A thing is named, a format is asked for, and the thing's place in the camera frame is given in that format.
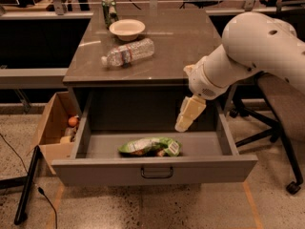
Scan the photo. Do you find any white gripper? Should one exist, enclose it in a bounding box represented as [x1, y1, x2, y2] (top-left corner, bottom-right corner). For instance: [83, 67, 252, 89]
[174, 56, 228, 133]

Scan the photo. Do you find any green rice chip bag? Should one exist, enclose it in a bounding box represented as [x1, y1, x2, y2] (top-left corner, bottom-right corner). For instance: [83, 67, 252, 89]
[118, 137, 181, 156]

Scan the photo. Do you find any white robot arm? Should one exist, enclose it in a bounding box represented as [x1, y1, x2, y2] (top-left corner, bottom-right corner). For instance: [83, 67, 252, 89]
[175, 12, 305, 132]

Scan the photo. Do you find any grey cabinet with top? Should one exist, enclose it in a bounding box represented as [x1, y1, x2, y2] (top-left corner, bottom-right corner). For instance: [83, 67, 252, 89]
[63, 8, 245, 116]

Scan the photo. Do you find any open grey top drawer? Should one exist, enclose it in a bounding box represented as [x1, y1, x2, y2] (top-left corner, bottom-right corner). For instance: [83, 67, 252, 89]
[52, 91, 257, 186]

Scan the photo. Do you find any clear plastic water bottle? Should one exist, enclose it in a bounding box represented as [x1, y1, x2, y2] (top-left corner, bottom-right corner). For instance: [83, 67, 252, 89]
[101, 38, 154, 67]

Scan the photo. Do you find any white paper bowl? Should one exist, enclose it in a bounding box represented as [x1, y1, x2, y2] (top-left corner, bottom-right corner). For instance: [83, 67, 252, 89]
[109, 19, 146, 42]

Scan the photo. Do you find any black office chair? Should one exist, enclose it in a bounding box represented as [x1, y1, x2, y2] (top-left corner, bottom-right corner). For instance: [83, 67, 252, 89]
[230, 73, 305, 195]

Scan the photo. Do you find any green soda can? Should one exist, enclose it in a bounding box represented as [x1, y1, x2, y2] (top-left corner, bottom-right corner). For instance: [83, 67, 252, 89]
[102, 0, 118, 28]

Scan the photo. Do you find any orange fruit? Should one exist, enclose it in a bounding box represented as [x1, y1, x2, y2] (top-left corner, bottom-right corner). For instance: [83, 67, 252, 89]
[68, 116, 79, 127]

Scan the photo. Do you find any brown cardboard box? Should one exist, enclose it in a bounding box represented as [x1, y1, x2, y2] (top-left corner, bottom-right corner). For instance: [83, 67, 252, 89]
[30, 92, 76, 175]

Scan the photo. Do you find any yellow item in box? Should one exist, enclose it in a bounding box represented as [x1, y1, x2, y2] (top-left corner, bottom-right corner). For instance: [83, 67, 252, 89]
[60, 135, 72, 143]

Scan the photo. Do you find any black floor stand leg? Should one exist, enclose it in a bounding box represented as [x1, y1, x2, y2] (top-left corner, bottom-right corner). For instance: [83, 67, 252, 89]
[14, 145, 41, 225]

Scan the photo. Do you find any black drawer handle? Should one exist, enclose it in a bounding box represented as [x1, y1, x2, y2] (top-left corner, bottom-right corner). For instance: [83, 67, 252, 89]
[141, 167, 173, 179]

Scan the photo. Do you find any black floor cable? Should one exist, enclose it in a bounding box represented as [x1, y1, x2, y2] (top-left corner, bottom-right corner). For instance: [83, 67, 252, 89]
[0, 131, 59, 229]

